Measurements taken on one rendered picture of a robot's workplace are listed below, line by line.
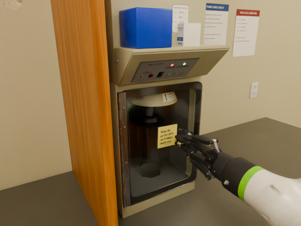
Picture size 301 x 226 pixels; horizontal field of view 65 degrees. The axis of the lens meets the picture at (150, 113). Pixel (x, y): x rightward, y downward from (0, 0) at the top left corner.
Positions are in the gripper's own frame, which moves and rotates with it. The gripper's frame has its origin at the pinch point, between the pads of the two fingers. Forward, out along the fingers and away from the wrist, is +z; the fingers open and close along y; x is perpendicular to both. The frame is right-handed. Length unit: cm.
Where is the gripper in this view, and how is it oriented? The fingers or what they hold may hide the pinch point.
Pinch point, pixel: (184, 142)
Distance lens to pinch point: 79.6
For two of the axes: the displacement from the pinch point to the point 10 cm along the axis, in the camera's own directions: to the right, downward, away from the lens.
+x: -8.7, 1.7, -4.7
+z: -5.0, -2.7, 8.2
